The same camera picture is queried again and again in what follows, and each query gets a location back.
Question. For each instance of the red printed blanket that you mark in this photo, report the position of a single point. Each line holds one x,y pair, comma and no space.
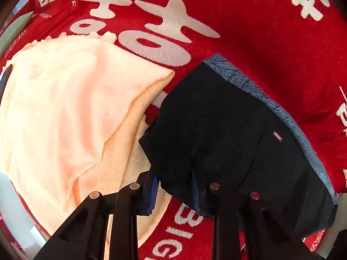
244,32

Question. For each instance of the grey-green cushion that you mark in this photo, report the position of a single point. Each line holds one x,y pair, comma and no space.
15,29

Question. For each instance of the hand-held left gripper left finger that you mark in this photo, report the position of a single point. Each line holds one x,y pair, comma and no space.
152,195

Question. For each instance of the peach towel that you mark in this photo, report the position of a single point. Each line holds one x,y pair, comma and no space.
67,100

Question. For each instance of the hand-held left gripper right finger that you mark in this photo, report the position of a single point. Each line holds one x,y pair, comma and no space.
201,197

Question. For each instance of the dark blue object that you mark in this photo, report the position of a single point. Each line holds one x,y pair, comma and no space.
5,80

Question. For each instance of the black pants with blue waistband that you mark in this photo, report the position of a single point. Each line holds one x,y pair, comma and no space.
217,119

